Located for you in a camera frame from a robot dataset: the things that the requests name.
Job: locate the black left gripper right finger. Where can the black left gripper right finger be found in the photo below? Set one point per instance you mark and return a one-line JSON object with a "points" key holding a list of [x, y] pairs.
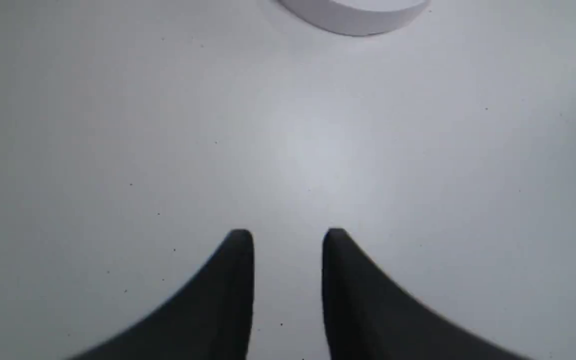
{"points": [[367, 316]]}

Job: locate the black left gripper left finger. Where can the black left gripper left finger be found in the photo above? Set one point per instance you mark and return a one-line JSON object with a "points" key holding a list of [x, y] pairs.
{"points": [[210, 318]]}

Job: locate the white desk lamp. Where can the white desk lamp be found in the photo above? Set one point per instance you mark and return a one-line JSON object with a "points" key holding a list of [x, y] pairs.
{"points": [[357, 18]]}

